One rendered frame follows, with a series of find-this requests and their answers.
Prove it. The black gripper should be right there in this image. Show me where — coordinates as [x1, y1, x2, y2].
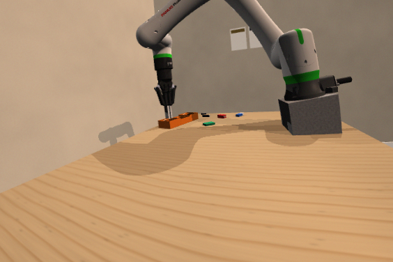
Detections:
[154, 69, 177, 119]

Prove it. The orange three-compartment bin rack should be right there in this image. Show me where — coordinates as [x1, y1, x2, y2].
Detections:
[158, 112, 199, 129]

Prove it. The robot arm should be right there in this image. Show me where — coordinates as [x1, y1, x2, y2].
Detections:
[136, 0, 352, 101]

